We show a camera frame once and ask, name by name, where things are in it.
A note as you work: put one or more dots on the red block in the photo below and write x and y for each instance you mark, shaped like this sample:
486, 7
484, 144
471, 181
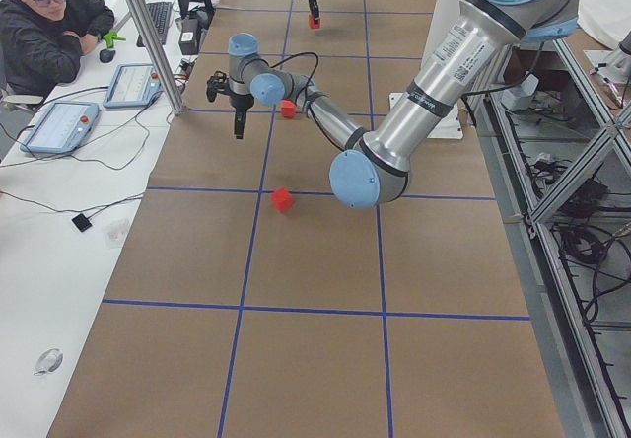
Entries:
288, 109
314, 22
282, 199

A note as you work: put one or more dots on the black box with label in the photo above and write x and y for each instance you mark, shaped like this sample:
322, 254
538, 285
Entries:
189, 36

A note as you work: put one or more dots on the far teach pendant tablet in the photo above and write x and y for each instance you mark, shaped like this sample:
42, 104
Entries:
133, 86

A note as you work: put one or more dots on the teach pendant tablet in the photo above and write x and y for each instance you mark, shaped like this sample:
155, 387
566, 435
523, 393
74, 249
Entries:
62, 128
133, 86

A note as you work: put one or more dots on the black keyboard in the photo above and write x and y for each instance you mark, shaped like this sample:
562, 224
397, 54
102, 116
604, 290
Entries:
160, 13

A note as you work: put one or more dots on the black computer mouse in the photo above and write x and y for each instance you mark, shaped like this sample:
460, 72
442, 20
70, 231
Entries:
107, 55

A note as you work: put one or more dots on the green plastic clamp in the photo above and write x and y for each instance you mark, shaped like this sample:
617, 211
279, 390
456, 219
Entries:
111, 37

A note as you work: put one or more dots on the near teach pendant tablet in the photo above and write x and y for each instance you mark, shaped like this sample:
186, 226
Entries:
62, 128

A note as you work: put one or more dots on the small black square pad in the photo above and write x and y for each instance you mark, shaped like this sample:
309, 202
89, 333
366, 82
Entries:
82, 222

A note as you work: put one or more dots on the person in black jacket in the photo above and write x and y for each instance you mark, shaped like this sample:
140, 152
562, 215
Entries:
43, 41

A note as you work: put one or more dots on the clear tape roll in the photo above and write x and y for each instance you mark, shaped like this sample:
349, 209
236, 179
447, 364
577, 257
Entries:
48, 362

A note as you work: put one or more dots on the aluminium frame post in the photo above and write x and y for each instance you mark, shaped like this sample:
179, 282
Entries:
144, 24

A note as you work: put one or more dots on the white pedestal column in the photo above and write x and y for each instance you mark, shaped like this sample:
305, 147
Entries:
449, 127

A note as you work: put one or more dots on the aluminium side frame rack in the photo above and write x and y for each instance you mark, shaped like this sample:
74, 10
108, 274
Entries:
554, 125

